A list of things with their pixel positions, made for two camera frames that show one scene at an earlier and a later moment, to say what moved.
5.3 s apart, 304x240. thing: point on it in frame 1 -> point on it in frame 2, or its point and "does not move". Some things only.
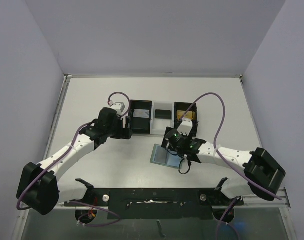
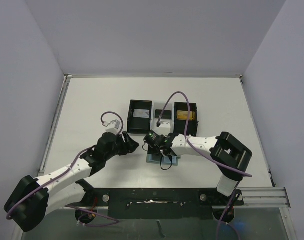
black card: [162, 114] does not move
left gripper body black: [125, 129] -> [124, 144]
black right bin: [182, 106] does not move
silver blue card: [141, 113] does not move
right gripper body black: [167, 141] -> [163, 152]
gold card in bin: [188, 114] does not move
